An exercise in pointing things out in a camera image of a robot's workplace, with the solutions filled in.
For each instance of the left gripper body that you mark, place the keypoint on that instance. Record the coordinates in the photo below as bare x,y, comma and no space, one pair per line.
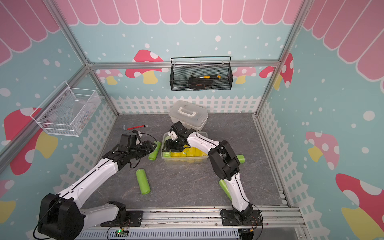
140,150

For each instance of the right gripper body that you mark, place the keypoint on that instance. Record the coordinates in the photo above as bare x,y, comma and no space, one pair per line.
175,146

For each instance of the clear plastic storage box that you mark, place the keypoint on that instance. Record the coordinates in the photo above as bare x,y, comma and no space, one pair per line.
185,160

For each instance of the yellow roll with blue label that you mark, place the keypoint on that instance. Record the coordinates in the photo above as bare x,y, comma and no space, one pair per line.
198,153

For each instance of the light green roll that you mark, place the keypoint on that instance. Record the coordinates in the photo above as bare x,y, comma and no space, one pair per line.
166,148

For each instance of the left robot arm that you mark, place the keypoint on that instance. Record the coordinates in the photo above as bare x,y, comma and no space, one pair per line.
61,215

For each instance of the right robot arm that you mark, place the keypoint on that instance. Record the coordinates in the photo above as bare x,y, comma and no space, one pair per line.
224,161

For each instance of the black tool in basket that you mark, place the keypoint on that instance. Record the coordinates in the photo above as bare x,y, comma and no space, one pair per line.
199,83

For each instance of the yellow black screwdriver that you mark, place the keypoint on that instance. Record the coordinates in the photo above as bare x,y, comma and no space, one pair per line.
210,77

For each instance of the small circuit board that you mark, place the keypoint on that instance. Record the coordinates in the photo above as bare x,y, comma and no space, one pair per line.
121,233

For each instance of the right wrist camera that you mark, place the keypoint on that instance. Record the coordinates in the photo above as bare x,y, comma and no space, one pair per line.
173,135

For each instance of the red handled hex key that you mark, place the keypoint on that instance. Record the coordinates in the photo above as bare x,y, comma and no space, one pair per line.
133,128

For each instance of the white lidded case with handle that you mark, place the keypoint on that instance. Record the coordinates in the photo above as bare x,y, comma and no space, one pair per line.
190,115

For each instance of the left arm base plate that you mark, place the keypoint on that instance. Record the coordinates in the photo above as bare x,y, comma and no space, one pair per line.
132,218

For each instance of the white wire basket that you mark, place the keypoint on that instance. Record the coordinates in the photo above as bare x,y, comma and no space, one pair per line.
66,111

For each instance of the black wire mesh basket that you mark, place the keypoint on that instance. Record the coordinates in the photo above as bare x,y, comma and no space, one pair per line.
183,67

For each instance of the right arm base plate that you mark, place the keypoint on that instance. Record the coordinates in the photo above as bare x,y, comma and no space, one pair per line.
229,219

